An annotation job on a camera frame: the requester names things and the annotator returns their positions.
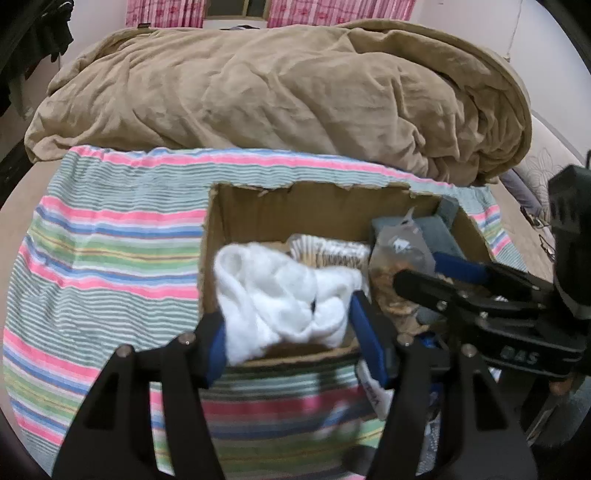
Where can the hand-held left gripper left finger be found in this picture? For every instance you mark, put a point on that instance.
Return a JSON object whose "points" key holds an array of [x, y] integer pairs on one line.
{"points": [[215, 351]]}

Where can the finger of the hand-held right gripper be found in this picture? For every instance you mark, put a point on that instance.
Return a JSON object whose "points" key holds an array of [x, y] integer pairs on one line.
{"points": [[461, 270], [429, 290]]}

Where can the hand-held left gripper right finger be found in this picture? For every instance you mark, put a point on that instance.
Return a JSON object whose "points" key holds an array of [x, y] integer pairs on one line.
{"points": [[371, 342]]}

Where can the clear plastic snack bag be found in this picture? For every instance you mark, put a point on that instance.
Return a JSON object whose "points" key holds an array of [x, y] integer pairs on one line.
{"points": [[401, 258]]}

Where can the white fluffy cloth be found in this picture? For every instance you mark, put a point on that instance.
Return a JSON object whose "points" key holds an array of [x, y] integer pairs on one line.
{"points": [[272, 300]]}

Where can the cardboard box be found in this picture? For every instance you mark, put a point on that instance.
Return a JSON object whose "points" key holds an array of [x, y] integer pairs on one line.
{"points": [[249, 217]]}

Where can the eyeglasses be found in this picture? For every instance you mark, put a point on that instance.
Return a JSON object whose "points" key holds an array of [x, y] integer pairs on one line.
{"points": [[548, 244]]}

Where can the white paper tag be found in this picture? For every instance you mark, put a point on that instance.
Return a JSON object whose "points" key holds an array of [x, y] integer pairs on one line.
{"points": [[375, 385]]}

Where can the dark grey cloth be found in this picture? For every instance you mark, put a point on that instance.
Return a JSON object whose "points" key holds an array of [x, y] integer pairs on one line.
{"points": [[524, 191]]}

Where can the floral beige bed sheet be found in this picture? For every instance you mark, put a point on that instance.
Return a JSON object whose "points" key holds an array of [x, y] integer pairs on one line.
{"points": [[547, 152]]}

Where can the striped colourful cloth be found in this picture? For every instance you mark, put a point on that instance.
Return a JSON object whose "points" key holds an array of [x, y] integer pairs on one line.
{"points": [[115, 258]]}

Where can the tan blanket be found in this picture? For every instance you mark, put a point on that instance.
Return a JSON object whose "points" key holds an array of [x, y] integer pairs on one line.
{"points": [[277, 92]]}

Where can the pink curtain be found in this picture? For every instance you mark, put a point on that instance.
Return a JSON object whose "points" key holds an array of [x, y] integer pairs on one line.
{"points": [[341, 11], [166, 11]]}

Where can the window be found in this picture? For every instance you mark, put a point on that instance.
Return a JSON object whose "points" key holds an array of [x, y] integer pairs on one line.
{"points": [[235, 8]]}

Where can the dark hanging clothes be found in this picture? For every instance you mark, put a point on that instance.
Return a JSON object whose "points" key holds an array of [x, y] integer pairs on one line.
{"points": [[27, 46]]}

